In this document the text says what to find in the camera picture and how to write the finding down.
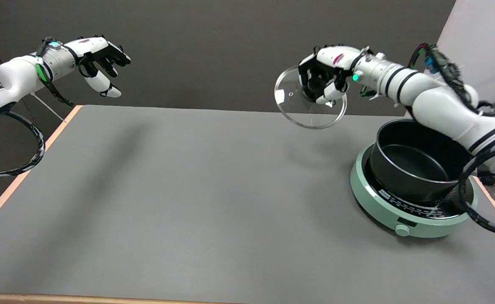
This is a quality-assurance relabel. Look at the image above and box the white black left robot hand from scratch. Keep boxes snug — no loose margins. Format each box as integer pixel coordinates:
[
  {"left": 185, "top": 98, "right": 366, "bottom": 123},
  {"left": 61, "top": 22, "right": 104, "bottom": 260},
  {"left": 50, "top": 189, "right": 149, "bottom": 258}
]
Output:
[{"left": 64, "top": 35, "right": 132, "bottom": 98}]

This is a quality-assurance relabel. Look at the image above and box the multicoloured wire bundle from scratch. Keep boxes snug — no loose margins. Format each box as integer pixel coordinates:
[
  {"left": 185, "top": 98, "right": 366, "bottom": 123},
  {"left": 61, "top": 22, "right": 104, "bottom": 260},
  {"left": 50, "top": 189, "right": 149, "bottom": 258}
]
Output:
[{"left": 407, "top": 42, "right": 495, "bottom": 117}]

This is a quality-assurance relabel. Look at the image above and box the green induction cooker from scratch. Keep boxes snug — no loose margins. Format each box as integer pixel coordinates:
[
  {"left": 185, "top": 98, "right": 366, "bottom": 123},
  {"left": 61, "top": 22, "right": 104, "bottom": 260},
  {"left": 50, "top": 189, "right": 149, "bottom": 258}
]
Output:
[{"left": 350, "top": 143, "right": 479, "bottom": 239}]

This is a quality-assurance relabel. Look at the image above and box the black looping arm cable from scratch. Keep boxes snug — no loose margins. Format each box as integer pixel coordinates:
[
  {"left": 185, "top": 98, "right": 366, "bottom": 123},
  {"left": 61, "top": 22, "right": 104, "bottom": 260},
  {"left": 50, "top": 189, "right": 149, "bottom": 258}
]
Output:
[{"left": 458, "top": 137, "right": 495, "bottom": 236}]

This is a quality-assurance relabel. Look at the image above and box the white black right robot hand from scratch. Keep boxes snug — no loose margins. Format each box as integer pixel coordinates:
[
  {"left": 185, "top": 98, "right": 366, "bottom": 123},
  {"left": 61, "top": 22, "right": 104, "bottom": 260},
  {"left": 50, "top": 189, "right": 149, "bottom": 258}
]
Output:
[{"left": 298, "top": 44, "right": 364, "bottom": 106}]

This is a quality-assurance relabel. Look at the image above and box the glass pot lid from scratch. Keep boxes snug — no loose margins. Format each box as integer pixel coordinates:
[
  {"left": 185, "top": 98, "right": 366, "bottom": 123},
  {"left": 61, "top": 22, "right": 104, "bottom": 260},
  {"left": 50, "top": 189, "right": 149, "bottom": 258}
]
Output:
[{"left": 274, "top": 65, "right": 348, "bottom": 130}]

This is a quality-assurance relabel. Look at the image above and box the black white wrapped cable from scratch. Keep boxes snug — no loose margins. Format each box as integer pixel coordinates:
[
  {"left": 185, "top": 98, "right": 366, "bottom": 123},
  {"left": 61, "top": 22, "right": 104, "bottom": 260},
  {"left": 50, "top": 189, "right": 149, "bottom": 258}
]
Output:
[{"left": 0, "top": 110, "right": 46, "bottom": 178}]

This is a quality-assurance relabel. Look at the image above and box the black office chair base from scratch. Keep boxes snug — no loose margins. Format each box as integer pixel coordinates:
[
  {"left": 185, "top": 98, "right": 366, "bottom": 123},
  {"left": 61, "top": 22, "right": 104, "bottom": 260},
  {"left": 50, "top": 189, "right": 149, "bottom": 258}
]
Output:
[{"left": 477, "top": 168, "right": 495, "bottom": 187}]

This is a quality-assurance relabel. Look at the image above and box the black cooking pot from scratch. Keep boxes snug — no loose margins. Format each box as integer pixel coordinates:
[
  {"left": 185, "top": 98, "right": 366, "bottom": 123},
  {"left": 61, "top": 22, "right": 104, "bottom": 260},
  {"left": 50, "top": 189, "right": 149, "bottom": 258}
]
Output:
[{"left": 368, "top": 119, "right": 474, "bottom": 203}]

